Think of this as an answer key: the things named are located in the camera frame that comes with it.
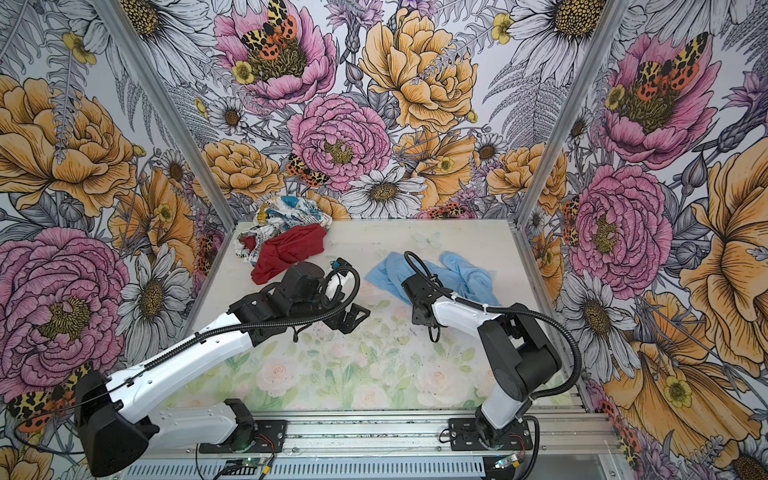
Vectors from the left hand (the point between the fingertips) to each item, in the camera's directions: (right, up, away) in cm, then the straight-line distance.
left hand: (351, 312), depth 75 cm
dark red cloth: (-27, +15, +25) cm, 40 cm away
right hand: (+22, -7, +18) cm, 29 cm away
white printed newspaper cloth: (-33, +28, +37) cm, 57 cm away
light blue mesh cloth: (+31, +7, +28) cm, 42 cm away
